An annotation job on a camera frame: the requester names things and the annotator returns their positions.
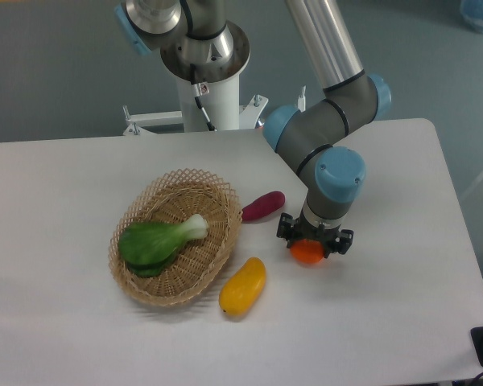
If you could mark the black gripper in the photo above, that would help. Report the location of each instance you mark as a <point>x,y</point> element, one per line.
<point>306,227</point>

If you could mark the orange mandarin fruit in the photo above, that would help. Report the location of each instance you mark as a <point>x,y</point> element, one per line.
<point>308,252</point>

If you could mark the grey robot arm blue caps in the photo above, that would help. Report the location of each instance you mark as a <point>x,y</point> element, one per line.
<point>306,138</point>

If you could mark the purple sweet potato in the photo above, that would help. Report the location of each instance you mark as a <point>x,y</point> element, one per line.
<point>263,206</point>

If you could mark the yellow mango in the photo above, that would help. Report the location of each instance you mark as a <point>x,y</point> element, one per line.
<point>243,289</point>

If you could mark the woven bamboo basket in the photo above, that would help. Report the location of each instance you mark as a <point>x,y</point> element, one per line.
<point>173,198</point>

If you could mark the green bok choy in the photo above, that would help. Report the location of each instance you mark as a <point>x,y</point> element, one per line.
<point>148,248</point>

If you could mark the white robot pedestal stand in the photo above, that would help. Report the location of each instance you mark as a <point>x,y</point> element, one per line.
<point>207,77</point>

